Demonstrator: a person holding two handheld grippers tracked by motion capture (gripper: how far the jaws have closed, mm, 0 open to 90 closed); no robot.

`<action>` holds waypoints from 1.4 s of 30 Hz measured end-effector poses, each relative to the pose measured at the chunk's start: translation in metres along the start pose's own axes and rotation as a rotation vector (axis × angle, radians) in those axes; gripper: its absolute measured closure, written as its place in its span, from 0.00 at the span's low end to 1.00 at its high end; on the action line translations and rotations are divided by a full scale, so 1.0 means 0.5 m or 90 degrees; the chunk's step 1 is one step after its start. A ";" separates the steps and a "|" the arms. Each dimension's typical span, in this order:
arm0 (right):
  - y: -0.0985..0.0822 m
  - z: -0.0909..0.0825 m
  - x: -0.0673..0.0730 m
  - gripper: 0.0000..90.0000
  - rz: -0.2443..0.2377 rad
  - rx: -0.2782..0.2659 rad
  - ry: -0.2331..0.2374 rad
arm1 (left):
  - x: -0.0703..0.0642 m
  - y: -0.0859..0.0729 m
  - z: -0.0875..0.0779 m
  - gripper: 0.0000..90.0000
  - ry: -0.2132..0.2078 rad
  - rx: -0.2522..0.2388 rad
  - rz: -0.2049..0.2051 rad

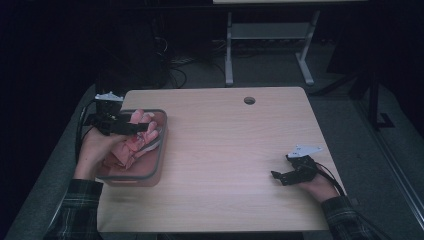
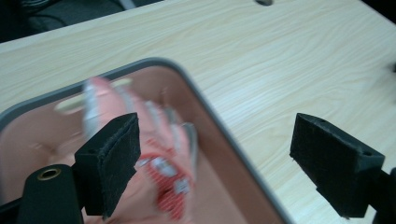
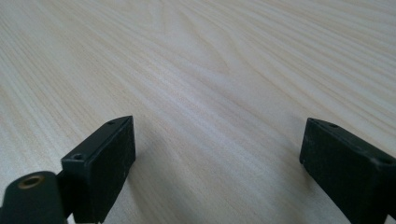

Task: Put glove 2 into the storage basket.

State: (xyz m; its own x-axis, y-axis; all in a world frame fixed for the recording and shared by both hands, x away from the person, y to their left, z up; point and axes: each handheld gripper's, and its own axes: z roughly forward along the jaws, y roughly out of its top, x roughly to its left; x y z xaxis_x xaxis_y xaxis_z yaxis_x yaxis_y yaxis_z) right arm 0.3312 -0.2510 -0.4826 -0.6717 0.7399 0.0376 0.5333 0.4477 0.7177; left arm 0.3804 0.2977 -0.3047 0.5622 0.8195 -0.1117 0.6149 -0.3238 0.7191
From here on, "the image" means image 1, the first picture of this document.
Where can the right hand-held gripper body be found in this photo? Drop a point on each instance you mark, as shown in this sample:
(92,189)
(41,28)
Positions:
(303,166)

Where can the grey metal table frame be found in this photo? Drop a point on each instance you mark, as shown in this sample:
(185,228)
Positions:
(270,31)

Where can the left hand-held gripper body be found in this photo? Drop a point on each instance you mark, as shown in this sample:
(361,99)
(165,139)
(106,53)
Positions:
(108,120)

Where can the pink plastic bin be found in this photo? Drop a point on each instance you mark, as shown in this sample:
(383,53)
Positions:
(150,166)

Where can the person's right hand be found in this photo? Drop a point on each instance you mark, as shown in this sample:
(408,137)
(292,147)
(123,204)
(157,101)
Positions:
(320,188)

